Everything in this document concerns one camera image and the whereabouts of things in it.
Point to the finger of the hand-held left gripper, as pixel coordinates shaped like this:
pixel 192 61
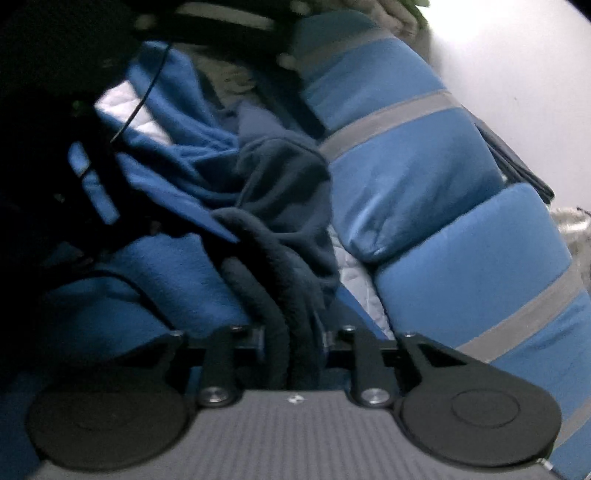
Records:
pixel 231 38
pixel 99 194

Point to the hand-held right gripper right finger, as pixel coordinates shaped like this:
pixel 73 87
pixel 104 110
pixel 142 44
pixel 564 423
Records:
pixel 328 344

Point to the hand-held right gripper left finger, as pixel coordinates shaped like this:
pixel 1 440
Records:
pixel 254 344

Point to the blue fleece jacket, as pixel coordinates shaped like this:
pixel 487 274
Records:
pixel 194 152

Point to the white quilted bedspread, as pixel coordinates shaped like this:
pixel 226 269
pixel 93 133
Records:
pixel 355 277

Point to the green folded comforter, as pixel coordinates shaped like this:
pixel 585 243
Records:
pixel 401 14

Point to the blue pillow with grey stripes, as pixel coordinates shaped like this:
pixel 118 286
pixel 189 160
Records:
pixel 401 175
pixel 485 258

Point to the dark blue folded cloth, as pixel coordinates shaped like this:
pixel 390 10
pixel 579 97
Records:
pixel 512 161

